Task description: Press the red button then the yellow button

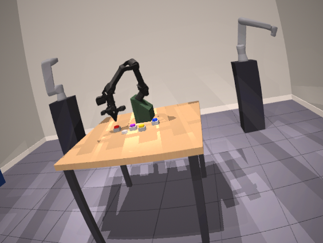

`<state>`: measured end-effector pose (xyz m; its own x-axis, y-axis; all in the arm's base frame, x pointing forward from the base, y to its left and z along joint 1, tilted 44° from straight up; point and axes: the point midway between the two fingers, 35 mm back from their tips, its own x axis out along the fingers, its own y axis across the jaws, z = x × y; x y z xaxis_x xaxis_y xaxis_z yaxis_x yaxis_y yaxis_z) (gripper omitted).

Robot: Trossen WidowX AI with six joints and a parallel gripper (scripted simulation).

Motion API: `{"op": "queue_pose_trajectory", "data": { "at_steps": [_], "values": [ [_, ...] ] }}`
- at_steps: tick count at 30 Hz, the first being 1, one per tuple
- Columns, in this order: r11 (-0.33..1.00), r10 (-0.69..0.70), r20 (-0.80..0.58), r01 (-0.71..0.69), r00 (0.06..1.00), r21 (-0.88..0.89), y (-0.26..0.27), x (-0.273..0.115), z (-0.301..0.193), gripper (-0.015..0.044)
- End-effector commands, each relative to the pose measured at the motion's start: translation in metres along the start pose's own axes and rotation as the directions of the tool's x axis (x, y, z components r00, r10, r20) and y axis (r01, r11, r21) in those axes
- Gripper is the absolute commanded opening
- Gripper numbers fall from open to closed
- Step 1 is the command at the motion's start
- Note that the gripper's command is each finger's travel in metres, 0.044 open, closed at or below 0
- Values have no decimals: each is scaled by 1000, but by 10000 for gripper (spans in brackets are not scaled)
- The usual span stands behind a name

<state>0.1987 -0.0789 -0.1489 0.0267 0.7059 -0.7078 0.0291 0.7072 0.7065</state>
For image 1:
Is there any red button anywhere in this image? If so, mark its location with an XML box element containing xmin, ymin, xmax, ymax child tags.
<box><xmin>113</xmin><ymin>125</ymin><xmax>121</xmax><ymax>132</ymax></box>

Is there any yellow button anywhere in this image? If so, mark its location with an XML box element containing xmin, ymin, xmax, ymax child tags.
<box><xmin>137</xmin><ymin>124</ymin><xmax>146</xmax><ymax>132</ymax></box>

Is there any blue button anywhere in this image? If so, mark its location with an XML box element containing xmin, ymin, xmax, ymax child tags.
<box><xmin>151</xmin><ymin>118</ymin><xmax>159</xmax><ymax>126</ymax></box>

